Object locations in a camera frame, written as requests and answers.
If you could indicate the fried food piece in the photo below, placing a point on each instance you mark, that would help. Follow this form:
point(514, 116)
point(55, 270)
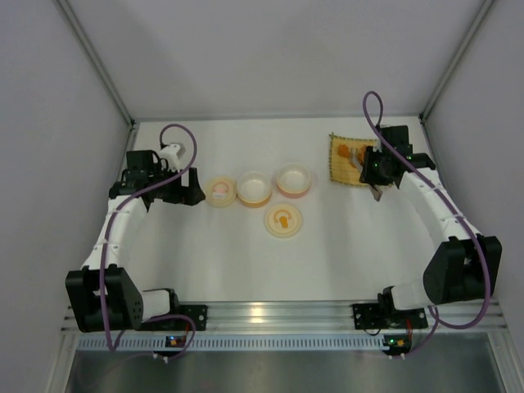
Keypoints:
point(361, 153)

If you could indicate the cream lid pink handle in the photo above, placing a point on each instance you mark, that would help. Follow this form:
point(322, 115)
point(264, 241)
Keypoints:
point(220, 191)

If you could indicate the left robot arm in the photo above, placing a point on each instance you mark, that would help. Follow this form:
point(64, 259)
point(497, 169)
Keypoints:
point(102, 294)

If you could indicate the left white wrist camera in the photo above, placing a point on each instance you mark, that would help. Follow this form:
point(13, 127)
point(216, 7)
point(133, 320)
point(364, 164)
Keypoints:
point(173, 154)

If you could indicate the orange lunch bowl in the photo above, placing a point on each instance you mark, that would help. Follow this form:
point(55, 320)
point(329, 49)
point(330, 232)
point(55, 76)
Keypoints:
point(254, 189)

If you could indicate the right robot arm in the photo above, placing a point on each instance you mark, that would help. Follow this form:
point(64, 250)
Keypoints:
point(465, 263)

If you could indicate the metal tongs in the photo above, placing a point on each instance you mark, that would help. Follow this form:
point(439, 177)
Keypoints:
point(354, 159)

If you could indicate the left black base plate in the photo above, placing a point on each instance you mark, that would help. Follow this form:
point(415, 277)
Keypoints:
point(198, 313)

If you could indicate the aluminium mounting rail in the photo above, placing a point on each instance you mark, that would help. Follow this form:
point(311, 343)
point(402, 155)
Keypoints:
point(296, 325)

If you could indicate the bamboo mat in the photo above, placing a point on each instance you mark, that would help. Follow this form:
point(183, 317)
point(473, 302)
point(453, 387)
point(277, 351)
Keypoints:
point(341, 170)

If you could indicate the pink lunch bowl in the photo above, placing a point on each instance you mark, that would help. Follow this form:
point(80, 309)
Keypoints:
point(293, 180)

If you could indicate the round orange food piece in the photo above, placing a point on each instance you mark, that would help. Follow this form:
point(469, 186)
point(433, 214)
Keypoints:
point(344, 151)

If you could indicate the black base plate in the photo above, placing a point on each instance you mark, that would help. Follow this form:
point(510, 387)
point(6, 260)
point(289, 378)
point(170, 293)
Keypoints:
point(198, 313)
point(367, 316)

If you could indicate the cream lid orange handle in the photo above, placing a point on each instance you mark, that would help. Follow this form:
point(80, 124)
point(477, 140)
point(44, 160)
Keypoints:
point(283, 220)

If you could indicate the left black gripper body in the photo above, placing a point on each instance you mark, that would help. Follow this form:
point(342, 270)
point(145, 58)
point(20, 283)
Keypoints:
point(187, 185)

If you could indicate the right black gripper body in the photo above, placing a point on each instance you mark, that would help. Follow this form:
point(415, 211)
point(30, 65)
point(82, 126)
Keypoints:
point(369, 169)

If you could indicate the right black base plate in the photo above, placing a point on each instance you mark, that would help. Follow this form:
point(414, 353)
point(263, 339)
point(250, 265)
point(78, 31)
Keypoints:
point(367, 316)

